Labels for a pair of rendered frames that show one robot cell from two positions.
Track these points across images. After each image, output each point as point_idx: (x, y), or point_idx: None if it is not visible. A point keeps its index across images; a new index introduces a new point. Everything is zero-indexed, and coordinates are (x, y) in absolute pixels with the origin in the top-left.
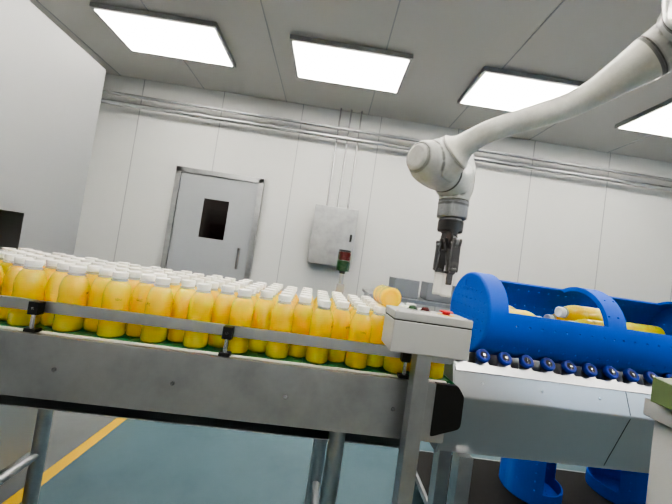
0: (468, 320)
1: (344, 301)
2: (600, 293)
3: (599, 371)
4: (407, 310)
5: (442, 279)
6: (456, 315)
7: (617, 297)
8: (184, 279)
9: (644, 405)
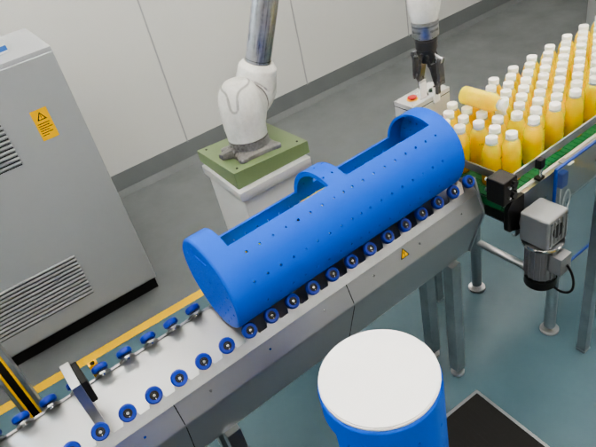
0: (396, 100)
1: (491, 87)
2: (309, 168)
3: (314, 278)
4: (428, 86)
5: (426, 84)
6: (409, 105)
7: (281, 214)
8: (568, 40)
9: (310, 160)
